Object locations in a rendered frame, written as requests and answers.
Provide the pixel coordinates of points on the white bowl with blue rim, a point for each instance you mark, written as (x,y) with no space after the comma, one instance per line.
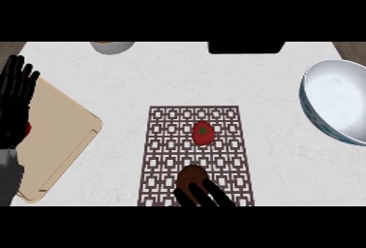
(335,100)

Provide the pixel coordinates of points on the red tomato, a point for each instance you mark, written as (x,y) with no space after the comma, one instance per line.
(203,133)

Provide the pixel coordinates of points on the black appliance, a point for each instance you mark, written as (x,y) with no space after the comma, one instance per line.
(245,47)

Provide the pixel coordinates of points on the grey cup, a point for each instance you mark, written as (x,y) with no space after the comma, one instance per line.
(112,47)

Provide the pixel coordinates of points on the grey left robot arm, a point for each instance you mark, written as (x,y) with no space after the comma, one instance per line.
(8,174)

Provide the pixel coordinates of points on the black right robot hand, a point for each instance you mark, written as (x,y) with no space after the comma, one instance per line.
(203,195)

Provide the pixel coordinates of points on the small red object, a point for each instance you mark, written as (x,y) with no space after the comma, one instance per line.
(28,129)

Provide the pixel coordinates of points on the brown chocolate cupcake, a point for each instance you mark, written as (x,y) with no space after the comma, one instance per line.
(191,179)

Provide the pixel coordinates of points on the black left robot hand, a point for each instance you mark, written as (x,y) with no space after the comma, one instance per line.
(13,97)

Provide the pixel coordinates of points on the pale wooden cutting board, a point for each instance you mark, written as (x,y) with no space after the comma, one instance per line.
(56,139)

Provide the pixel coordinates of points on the brown patterned placemat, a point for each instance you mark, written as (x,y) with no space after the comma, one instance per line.
(194,155)

